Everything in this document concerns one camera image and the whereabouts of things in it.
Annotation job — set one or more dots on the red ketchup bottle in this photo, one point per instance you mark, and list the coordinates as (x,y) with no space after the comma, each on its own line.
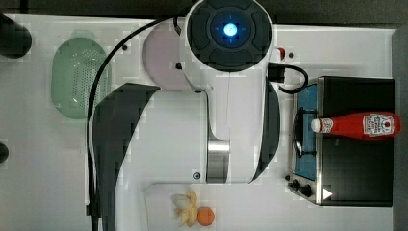
(361,126)

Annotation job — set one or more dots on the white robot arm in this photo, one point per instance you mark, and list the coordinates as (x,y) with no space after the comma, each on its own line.
(223,127)

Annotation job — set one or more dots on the black toaster oven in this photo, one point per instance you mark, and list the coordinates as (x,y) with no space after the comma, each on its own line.
(330,170)

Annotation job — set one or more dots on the pink round plate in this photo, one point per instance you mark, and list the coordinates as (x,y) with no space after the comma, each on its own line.
(160,56)

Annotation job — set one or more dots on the peeled toy banana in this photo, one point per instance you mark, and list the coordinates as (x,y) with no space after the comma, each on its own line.
(186,208)

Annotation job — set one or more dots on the small orange fruit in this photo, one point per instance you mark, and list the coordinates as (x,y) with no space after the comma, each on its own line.
(205,216)

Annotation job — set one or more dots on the small red toy fruit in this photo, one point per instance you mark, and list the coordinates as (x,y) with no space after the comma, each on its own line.
(282,53)

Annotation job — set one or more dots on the green perforated colander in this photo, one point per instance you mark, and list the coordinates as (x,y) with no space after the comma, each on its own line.
(74,68)

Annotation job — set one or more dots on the black object left edge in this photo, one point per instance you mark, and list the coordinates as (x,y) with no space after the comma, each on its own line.
(4,153)

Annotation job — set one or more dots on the black cylinder top left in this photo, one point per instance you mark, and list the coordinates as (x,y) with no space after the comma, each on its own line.
(15,39)

